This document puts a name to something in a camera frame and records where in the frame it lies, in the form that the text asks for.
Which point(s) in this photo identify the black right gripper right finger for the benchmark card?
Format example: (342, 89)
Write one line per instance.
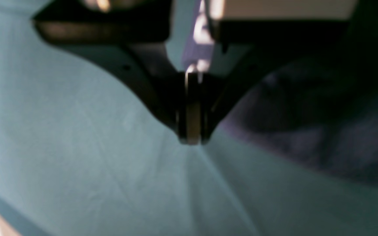
(245, 51)

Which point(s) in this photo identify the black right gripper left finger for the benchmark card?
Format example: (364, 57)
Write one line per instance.
(126, 38)

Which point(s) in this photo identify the teal table cloth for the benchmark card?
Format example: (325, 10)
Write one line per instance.
(81, 156)

